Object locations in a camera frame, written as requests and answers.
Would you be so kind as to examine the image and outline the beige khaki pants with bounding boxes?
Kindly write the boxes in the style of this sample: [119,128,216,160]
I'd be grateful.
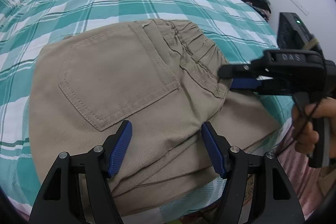
[29,19,280,216]

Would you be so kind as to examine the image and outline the pink dotted pajama trousers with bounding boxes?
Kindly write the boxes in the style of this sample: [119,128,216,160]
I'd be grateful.
[277,119,335,218]

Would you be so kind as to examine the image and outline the white wall switch plate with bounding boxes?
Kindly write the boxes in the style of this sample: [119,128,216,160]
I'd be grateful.
[290,0,309,16]

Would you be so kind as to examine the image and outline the person's right hand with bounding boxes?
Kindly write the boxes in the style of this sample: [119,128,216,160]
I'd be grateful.
[291,97,336,156]

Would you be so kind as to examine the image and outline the teal white plaid bedsheet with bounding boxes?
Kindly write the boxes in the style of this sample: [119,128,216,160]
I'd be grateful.
[1,0,293,223]

